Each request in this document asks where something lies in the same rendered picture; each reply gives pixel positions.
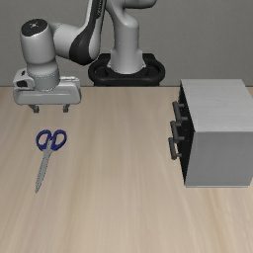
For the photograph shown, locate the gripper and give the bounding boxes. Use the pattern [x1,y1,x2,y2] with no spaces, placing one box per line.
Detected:
[12,68,82,114]

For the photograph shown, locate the grey cabinet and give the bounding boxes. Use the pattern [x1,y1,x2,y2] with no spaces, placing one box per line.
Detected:
[168,78,253,189]

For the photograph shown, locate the blue-handled scissors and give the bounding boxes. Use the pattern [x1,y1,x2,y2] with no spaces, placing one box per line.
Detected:
[34,128,68,194]

